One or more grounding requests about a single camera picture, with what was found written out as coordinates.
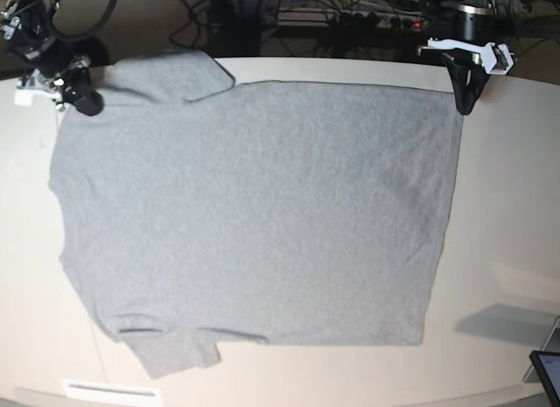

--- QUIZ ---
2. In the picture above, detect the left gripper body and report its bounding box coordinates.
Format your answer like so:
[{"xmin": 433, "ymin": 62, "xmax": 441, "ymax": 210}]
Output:
[{"xmin": 439, "ymin": 42, "xmax": 490, "ymax": 66}]

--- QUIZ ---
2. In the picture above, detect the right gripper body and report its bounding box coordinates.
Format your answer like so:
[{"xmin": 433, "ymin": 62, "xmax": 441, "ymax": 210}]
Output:
[{"xmin": 26, "ymin": 54, "xmax": 92, "ymax": 102}]

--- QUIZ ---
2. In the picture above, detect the grey T-shirt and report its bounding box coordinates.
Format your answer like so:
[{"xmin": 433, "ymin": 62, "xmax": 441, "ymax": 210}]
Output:
[{"xmin": 49, "ymin": 52, "xmax": 463, "ymax": 378}]

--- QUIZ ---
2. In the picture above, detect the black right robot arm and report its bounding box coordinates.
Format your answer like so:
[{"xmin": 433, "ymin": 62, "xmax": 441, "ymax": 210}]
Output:
[{"xmin": 1, "ymin": 0, "xmax": 117, "ymax": 116}]

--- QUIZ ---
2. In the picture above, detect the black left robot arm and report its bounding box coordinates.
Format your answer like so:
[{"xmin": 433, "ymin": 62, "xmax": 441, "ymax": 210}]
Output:
[{"xmin": 416, "ymin": 0, "xmax": 515, "ymax": 116}]

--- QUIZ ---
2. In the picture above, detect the black power strip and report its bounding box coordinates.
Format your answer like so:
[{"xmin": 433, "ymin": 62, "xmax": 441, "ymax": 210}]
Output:
[{"xmin": 276, "ymin": 8, "xmax": 426, "ymax": 32}]

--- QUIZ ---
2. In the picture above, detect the white label strip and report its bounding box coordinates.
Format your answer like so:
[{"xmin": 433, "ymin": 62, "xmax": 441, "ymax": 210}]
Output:
[{"xmin": 60, "ymin": 379, "xmax": 164, "ymax": 406}]

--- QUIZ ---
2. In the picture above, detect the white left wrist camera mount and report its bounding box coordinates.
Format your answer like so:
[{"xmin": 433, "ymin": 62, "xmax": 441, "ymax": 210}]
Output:
[{"xmin": 416, "ymin": 39, "xmax": 515, "ymax": 75}]

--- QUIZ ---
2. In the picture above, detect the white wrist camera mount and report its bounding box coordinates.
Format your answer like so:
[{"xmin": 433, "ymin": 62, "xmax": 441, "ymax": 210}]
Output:
[
  {"xmin": 416, "ymin": 39, "xmax": 515, "ymax": 75},
  {"xmin": 14, "ymin": 77, "xmax": 61, "ymax": 106}
]

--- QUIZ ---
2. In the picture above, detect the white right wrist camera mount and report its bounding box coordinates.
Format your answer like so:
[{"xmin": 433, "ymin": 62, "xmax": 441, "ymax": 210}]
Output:
[{"xmin": 14, "ymin": 77, "xmax": 61, "ymax": 106}]

